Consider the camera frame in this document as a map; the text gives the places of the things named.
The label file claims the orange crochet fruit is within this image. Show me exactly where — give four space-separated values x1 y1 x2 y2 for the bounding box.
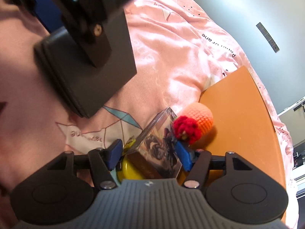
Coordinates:
172 102 214 145

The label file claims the patterned photo box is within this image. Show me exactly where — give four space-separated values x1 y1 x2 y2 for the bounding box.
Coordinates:
126 108 182 179

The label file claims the dark textured gift box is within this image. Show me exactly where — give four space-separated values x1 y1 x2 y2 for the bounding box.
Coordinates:
34 11 137 118

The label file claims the yellow round object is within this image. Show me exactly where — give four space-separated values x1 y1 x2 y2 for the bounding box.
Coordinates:
115 136 145 183

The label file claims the orange cardboard box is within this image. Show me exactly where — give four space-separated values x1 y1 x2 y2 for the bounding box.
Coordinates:
191 66 286 187

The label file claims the pink paper crane duvet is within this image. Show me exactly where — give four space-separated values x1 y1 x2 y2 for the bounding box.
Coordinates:
1 0 299 228

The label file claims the grey wall strip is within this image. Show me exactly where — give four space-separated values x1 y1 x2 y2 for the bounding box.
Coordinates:
256 22 280 53

